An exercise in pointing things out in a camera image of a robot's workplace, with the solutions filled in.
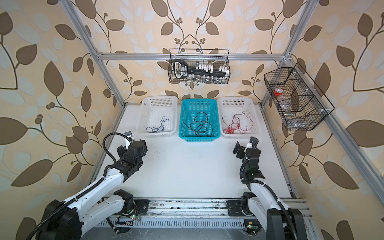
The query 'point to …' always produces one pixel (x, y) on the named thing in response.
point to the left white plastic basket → (158, 117)
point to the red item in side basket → (277, 93)
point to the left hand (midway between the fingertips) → (129, 142)
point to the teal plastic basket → (199, 120)
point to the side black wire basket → (300, 106)
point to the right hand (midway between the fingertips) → (245, 145)
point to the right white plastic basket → (238, 117)
